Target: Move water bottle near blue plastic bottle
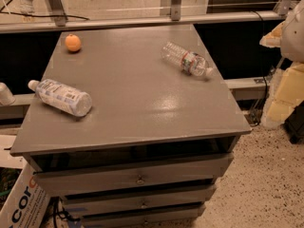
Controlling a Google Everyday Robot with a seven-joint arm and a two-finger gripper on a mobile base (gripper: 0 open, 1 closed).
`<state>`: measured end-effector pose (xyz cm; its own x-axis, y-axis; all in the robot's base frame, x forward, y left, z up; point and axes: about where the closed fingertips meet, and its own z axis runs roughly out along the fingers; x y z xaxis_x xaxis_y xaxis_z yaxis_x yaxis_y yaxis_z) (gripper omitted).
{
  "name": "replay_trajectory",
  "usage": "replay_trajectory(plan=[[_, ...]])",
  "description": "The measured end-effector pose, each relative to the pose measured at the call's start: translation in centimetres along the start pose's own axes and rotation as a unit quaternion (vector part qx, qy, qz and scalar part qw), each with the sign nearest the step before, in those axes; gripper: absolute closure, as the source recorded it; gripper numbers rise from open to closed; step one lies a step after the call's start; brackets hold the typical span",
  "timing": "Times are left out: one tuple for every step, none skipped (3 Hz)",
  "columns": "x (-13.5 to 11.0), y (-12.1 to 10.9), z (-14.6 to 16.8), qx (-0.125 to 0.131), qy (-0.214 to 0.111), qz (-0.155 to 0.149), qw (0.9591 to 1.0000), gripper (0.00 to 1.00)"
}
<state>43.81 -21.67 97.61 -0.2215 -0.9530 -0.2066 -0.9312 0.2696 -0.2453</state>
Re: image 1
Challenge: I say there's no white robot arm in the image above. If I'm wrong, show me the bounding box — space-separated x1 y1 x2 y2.
259 2 304 128

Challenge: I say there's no white cardboard box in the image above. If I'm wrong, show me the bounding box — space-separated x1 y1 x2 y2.
0 164 50 228

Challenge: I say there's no blue label plastic bottle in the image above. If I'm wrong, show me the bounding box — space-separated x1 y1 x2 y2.
28 79 92 117

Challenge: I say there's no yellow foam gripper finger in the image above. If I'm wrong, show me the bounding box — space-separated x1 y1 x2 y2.
259 22 284 48
261 62 304 128

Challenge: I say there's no metal frame rail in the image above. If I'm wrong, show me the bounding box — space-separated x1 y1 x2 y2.
0 0 300 33

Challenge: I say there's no black cable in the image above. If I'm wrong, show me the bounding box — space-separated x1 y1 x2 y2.
0 10 91 21

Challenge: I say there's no white cylinder object left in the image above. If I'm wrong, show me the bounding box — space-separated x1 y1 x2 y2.
0 83 15 105

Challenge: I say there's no clear water bottle red label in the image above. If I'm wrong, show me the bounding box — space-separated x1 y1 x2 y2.
161 42 213 79

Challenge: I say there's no grey drawer cabinet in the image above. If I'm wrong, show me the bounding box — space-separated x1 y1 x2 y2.
11 26 250 228

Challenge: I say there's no orange fruit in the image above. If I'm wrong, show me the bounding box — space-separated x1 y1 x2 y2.
65 34 82 52

